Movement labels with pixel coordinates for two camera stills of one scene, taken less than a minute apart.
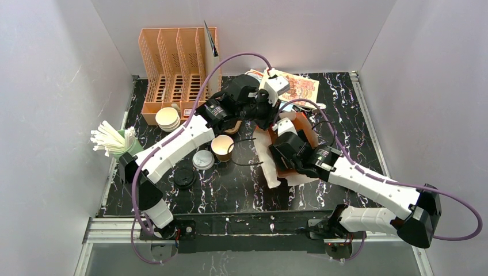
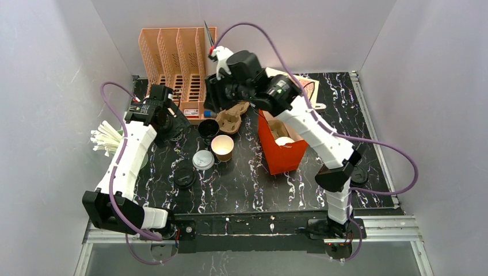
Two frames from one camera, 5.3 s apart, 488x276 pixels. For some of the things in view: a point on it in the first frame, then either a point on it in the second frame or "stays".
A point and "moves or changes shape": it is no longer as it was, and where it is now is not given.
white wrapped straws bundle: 107,139 stays
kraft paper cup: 220,146 stays
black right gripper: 281,146 to 213,97
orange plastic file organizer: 175,60 stays
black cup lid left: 184,177 stays
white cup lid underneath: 203,160 stays
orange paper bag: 274,175 moves or changes shape
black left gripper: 262,112 to 167,119
